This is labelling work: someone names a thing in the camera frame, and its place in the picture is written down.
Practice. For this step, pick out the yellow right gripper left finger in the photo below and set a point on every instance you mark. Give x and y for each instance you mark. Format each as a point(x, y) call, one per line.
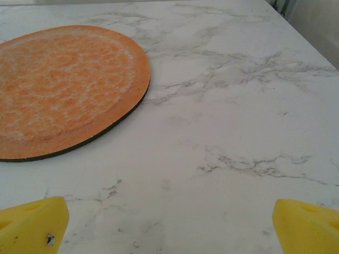
point(29, 230)

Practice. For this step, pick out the round orange coaster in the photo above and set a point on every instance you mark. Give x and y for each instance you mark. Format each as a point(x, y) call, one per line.
point(66, 90)

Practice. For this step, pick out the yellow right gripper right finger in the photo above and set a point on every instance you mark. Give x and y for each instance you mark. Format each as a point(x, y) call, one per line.
point(310, 232)

